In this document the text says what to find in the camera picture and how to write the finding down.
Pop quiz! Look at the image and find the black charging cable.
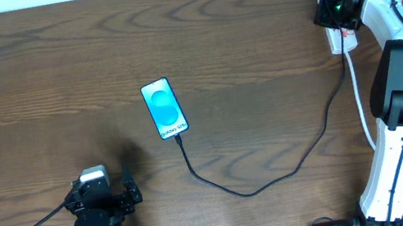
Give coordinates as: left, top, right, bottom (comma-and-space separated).
152, 0, 371, 209

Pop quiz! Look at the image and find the white power strip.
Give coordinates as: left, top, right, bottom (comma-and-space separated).
317, 0, 358, 55

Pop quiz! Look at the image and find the blue Galaxy smartphone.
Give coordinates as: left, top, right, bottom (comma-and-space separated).
140, 77, 189, 140

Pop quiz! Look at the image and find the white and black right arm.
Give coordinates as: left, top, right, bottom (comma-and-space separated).
314, 0, 403, 226

